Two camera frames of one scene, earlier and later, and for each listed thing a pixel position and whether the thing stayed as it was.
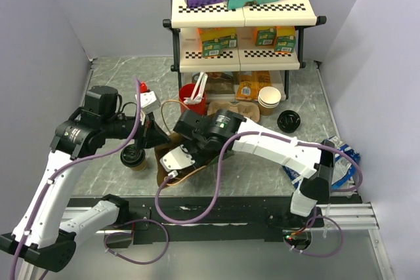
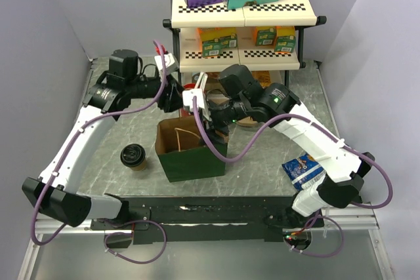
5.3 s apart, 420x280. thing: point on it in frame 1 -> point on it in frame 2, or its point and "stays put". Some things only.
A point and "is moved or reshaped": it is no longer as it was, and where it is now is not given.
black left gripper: x=151 y=134 -> x=171 y=98
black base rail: x=186 y=220 stays put
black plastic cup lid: x=132 y=156 stays put
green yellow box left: x=211 y=40 stays put
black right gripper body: x=200 y=153 -> x=222 y=115
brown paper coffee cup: x=140 y=167 stays put
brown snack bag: x=217 y=82 stays put
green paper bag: x=164 y=178 is moved or reshaped
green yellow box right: x=283 y=38 stays put
